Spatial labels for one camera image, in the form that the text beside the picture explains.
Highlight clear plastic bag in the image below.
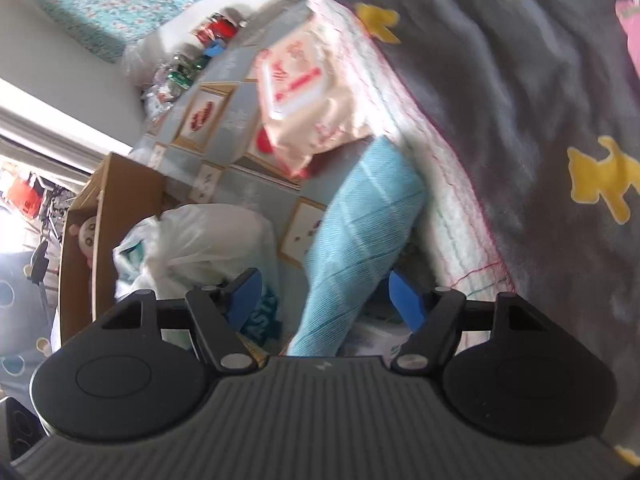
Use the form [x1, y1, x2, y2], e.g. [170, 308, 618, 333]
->
[122, 42, 211, 111]

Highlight brown cardboard box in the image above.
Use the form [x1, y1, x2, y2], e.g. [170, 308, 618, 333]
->
[59, 152, 168, 346]

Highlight light blue towel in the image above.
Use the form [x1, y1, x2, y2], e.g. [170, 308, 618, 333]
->
[287, 135, 428, 358]

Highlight black saddle seat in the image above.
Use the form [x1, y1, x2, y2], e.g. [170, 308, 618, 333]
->
[27, 240, 51, 286]

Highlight dark printed cloth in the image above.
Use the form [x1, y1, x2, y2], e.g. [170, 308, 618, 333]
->
[0, 255, 63, 391]

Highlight pink plush doll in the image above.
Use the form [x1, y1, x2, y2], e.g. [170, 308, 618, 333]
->
[70, 216, 98, 268]

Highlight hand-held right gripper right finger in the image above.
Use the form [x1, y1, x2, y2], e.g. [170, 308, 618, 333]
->
[389, 270, 548, 376]

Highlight red packet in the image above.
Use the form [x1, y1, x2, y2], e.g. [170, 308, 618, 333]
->
[195, 12, 238, 43]

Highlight white plastic bag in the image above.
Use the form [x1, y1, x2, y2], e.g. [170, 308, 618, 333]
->
[112, 203, 283, 356]

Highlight grey blanket yellow prints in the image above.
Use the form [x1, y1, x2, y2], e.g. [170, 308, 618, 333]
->
[295, 0, 640, 466]

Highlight orange plastic bag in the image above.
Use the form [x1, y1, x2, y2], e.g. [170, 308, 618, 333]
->
[7, 175, 41, 218]

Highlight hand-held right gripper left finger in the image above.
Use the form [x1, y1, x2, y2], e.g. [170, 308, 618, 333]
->
[102, 268, 264, 375]

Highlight pink wet wipes packet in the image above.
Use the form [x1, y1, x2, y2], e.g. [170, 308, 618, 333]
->
[249, 15, 376, 181]

